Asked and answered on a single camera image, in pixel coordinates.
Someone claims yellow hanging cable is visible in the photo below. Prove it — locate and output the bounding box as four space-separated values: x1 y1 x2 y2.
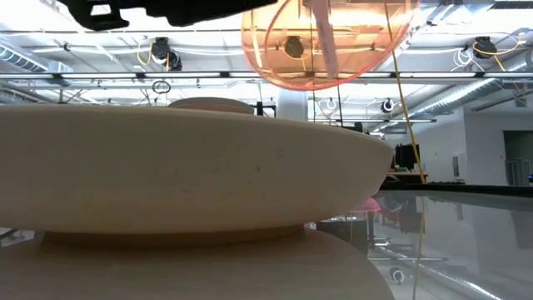
383 0 426 185

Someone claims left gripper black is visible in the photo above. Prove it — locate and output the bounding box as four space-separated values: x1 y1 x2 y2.
57 0 145 33

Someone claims pink transparent plate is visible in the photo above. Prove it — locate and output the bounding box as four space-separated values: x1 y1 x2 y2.
351 197 382 214

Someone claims beige plate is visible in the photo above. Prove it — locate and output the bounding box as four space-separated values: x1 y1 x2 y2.
0 103 395 247

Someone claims black hanging cable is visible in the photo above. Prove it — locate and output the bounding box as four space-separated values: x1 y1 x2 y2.
335 85 345 128

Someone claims grey door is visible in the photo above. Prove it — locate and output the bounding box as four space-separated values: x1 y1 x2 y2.
502 130 533 187

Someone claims silver ventilation duct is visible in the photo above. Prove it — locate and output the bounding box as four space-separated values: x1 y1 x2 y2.
410 49 533 122

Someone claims dark background monitor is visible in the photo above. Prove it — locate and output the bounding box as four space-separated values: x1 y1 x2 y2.
394 143 421 172

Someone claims white building column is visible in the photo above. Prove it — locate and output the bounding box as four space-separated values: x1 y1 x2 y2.
276 89 309 123

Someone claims orange transparent plate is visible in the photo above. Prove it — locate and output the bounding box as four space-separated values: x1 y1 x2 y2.
240 0 420 92

